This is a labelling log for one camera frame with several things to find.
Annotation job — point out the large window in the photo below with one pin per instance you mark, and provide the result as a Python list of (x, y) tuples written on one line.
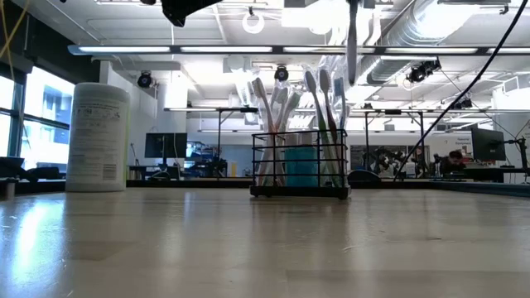
[(45, 107)]

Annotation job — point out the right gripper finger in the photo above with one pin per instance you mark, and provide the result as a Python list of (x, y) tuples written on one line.
[(353, 41)]

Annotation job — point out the black metal frame stand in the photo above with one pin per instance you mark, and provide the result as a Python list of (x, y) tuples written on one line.
[(248, 109), (393, 112)]

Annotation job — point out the white wipes canister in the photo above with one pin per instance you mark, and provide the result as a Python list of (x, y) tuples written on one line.
[(97, 136)]

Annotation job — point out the green toothbrush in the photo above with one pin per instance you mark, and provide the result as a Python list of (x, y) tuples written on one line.
[(294, 101)]

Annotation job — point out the black ceiling spotlight cluster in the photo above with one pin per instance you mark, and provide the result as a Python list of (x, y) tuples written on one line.
[(423, 71)]

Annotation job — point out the person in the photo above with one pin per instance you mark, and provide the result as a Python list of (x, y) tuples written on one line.
[(453, 160)]

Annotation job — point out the black aluminium table frame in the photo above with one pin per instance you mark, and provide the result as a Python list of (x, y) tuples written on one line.
[(186, 183)]

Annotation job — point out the black background robot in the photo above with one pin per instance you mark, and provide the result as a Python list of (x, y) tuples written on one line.
[(389, 161)]

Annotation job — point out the black stand pole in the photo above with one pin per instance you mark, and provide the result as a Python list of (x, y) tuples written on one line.
[(523, 159)]

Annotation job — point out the black computer monitor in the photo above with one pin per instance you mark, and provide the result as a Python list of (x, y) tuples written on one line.
[(165, 145), (488, 145)]

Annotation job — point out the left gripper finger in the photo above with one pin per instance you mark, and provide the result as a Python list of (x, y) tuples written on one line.
[(180, 12)]

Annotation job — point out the long ceiling light bar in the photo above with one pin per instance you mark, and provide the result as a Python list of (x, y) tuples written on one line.
[(227, 49)]

